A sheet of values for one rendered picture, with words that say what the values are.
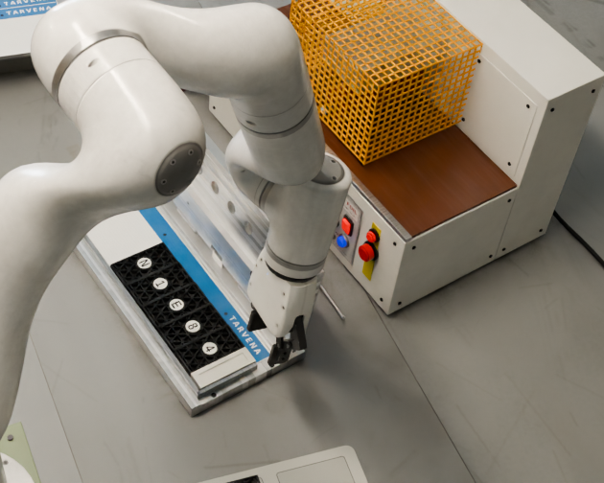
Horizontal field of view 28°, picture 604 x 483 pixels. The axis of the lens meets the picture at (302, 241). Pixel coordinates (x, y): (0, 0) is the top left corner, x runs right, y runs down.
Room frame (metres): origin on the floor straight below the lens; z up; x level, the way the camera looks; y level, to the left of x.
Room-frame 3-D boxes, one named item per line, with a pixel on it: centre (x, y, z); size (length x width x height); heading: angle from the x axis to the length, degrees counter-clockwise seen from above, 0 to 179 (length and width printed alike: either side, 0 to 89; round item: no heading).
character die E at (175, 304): (1.13, 0.18, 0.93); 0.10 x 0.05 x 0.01; 130
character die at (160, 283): (1.17, 0.21, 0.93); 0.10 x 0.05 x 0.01; 130
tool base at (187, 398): (1.19, 0.19, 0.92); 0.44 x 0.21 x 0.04; 41
